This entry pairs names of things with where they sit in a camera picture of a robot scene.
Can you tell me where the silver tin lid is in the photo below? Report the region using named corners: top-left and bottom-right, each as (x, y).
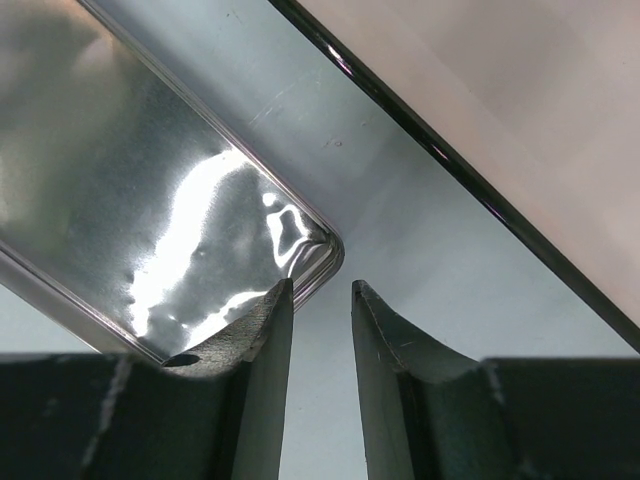
top-left (1, 1), bottom-right (344, 363)

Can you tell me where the strawberry print tray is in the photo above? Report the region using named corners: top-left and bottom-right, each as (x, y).
top-left (267, 0), bottom-right (640, 354)

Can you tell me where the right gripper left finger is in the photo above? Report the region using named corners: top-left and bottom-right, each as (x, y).
top-left (1, 280), bottom-right (294, 479)

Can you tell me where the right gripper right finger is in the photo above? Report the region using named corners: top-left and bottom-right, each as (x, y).
top-left (351, 280), bottom-right (639, 479)

